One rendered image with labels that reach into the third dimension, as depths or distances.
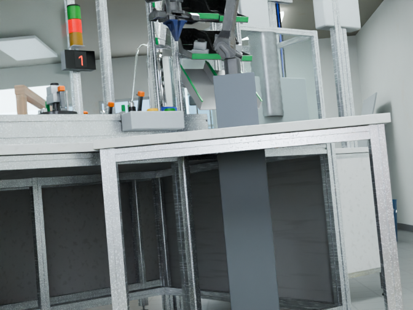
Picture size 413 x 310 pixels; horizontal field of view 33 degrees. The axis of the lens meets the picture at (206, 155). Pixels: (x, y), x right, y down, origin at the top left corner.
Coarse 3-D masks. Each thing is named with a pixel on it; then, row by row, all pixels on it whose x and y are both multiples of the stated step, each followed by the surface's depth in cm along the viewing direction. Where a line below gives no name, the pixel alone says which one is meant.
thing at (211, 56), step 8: (168, 32) 285; (184, 32) 291; (192, 32) 293; (200, 32) 287; (168, 40) 286; (184, 40) 292; (192, 40) 294; (208, 40) 281; (184, 48) 285; (192, 48) 287; (208, 48) 281; (192, 56) 266; (200, 56) 267; (208, 56) 268; (216, 56) 270
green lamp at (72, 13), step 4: (68, 8) 258; (72, 8) 257; (76, 8) 258; (80, 8) 260; (68, 12) 258; (72, 12) 257; (76, 12) 257; (80, 12) 259; (68, 16) 258; (72, 16) 257; (76, 16) 257; (80, 16) 259
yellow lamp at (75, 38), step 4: (76, 32) 257; (72, 36) 257; (76, 36) 257; (80, 36) 257; (72, 40) 257; (76, 40) 256; (80, 40) 257; (72, 44) 257; (76, 44) 256; (80, 44) 257
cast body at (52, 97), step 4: (52, 84) 238; (56, 84) 238; (48, 88) 239; (52, 88) 237; (56, 88) 238; (48, 92) 239; (52, 92) 237; (56, 92) 237; (48, 96) 239; (52, 96) 236; (56, 96) 236; (48, 100) 239; (52, 100) 236; (56, 100) 236; (48, 104) 240
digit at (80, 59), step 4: (76, 52) 256; (80, 52) 256; (84, 52) 258; (76, 56) 255; (80, 56) 256; (84, 56) 257; (76, 60) 255; (80, 60) 256; (84, 60) 257; (76, 64) 255; (80, 64) 256; (84, 64) 257
